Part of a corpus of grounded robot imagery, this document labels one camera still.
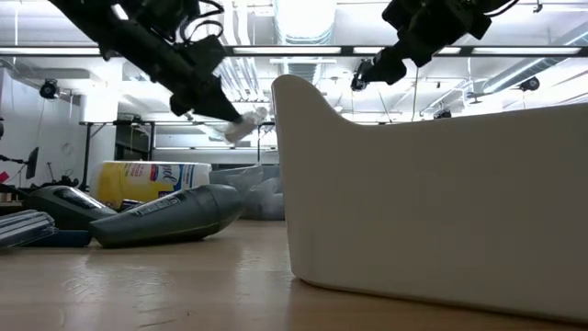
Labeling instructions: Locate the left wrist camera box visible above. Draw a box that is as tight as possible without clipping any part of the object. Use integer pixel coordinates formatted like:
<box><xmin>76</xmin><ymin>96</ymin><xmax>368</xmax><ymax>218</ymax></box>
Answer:
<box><xmin>183</xmin><ymin>34</ymin><xmax>229</xmax><ymax>77</ymax></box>

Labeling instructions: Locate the black background monitor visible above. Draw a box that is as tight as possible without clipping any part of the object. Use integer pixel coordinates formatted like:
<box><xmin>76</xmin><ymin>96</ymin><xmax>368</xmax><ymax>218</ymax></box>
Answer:
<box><xmin>26</xmin><ymin>146</ymin><xmax>40</xmax><ymax>180</ymax></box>

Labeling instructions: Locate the white packet with black print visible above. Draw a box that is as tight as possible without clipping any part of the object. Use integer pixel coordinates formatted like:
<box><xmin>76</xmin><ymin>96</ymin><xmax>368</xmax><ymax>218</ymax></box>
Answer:
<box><xmin>223</xmin><ymin>106</ymin><xmax>269</xmax><ymax>143</ymax></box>

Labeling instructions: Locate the yellow disinfecting wipes canister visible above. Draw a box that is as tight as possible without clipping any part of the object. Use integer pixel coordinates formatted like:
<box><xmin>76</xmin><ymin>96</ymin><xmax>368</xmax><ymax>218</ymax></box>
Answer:
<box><xmin>89</xmin><ymin>160</ymin><xmax>212</xmax><ymax>211</ymax></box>

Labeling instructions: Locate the black horizontal rig bar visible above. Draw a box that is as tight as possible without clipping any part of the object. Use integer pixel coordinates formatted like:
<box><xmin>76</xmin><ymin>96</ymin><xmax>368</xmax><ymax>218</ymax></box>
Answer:
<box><xmin>0</xmin><ymin>44</ymin><xmax>588</xmax><ymax>57</ymax></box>

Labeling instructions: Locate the clear plastic bag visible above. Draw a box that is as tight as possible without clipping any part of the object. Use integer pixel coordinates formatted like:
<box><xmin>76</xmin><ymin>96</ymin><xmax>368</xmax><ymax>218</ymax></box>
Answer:
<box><xmin>209</xmin><ymin>164</ymin><xmax>286</xmax><ymax>221</ymax></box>

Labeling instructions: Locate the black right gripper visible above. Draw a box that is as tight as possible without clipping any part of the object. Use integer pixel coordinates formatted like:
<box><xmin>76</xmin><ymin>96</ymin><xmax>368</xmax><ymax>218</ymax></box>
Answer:
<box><xmin>360</xmin><ymin>0</ymin><xmax>492</xmax><ymax>86</ymax></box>

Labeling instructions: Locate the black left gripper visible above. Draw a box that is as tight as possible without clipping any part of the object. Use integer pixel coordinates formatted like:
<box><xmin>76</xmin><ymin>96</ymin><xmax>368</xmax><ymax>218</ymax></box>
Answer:
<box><xmin>146</xmin><ymin>43</ymin><xmax>243</xmax><ymax>123</ymax></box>

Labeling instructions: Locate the black-legged background table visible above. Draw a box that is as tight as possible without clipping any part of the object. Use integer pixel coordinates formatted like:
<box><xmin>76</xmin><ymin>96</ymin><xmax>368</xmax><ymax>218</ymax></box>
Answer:
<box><xmin>80</xmin><ymin>120</ymin><xmax>277</xmax><ymax>192</ymax></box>

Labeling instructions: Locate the white plastic bin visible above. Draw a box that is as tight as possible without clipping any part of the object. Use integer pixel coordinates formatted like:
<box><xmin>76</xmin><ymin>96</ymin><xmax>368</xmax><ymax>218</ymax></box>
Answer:
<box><xmin>270</xmin><ymin>74</ymin><xmax>588</xmax><ymax>323</ymax></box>

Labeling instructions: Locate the silver ceiling air duct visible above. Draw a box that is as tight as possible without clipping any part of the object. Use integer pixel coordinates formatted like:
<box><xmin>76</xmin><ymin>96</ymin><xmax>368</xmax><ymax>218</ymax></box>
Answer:
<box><xmin>273</xmin><ymin>0</ymin><xmax>339</xmax><ymax>45</ymax></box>

